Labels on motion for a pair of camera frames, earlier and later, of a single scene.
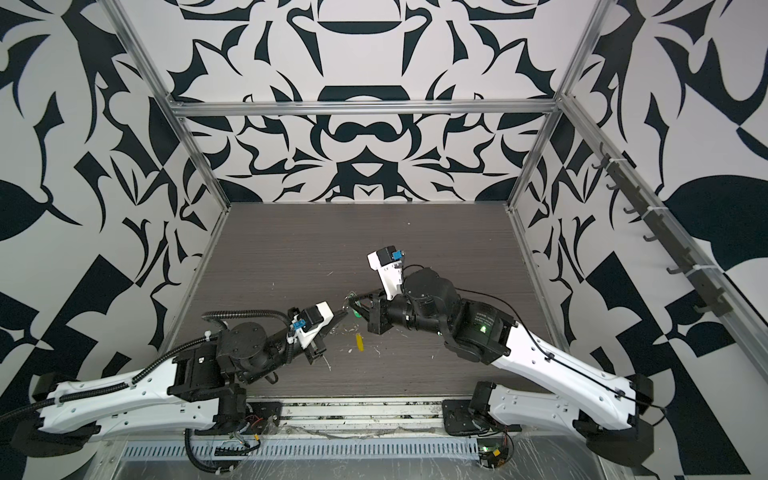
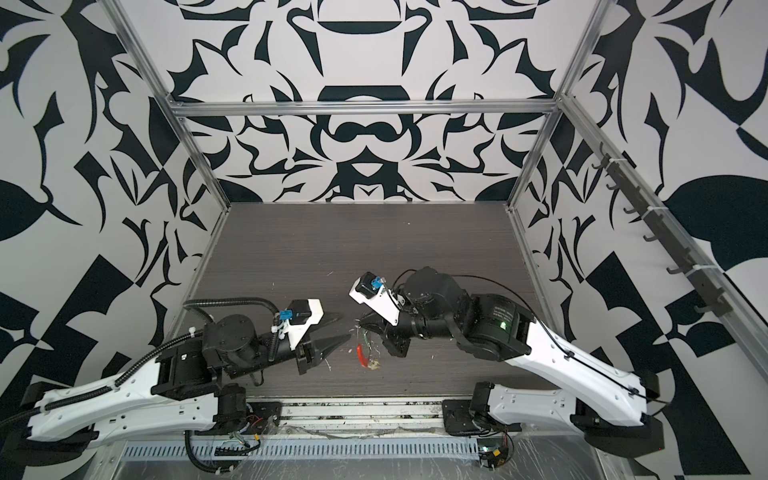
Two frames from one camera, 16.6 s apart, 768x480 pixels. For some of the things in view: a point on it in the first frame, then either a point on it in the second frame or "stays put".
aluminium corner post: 113,11 stays put
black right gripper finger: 362,311 → 376,328
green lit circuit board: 492,455 stays put
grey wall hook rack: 714,299 stays put
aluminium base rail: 359,414 stays put
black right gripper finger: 369,296 → 373,319
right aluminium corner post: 583,53 stays put
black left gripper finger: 338,316 → 325,346
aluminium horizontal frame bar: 261,108 stays put
